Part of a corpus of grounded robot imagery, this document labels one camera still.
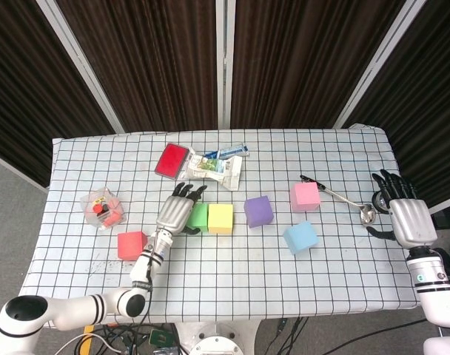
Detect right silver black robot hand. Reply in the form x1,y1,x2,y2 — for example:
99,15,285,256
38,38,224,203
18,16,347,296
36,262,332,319
366,169,439,248

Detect red ink pad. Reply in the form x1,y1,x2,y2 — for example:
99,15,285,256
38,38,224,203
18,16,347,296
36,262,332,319
154,142,191,181

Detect tangled black floor cables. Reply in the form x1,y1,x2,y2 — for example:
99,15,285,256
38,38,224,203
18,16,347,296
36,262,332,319
272,316,311,355
95,322,181,355

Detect blue white tube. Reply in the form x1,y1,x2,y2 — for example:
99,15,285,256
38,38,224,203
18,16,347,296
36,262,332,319
204,143,250,160

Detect green foam cube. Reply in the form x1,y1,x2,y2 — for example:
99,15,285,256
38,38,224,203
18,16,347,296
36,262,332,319
186,202,210,233

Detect crumpled white snack bag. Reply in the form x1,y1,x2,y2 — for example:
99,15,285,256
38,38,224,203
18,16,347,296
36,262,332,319
179,147,244,192

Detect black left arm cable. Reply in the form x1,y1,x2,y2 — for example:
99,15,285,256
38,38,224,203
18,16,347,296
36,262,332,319
140,254,155,334

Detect metal spoon black handle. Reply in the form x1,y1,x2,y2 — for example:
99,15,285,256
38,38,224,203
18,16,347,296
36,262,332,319
299,175,377,227

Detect blue foam cube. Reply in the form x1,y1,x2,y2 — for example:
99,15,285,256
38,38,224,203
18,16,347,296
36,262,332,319
283,220,320,256

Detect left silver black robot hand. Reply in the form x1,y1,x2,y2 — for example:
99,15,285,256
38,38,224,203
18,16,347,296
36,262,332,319
156,181,207,236

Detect purple foam cube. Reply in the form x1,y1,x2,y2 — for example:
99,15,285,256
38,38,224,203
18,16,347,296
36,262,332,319
244,195,274,229

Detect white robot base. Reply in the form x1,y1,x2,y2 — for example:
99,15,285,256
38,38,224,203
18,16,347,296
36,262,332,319
172,319,265,355

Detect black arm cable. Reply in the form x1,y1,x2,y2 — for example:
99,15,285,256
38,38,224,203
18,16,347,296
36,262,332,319
140,254,155,334
320,317,428,355

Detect pink foam cube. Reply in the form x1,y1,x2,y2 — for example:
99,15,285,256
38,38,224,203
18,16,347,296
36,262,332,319
289,182,321,214

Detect yellow foam cube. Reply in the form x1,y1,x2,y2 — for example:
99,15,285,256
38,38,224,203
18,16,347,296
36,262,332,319
207,203,235,235

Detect plastic bag of small items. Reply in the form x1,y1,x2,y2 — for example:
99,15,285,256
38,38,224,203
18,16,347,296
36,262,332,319
79,186,127,231

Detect dark brown partition panel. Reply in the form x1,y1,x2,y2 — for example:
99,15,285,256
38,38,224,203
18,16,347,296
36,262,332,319
0,0,126,193
230,0,409,129
341,0,450,219
56,0,219,133

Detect white floor cable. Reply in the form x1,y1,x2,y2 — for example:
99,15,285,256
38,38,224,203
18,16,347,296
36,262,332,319
58,332,122,355

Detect red foam cube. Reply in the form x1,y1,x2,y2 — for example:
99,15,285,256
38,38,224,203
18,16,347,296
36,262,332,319
117,231,150,262

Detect green circuit board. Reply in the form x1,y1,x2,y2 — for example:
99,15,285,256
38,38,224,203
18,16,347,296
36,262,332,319
149,328,171,347

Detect small metal cup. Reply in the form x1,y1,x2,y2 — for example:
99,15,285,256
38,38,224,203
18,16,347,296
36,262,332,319
371,190,392,215

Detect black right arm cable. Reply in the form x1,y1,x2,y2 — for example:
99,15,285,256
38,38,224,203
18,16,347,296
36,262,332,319
320,317,428,355

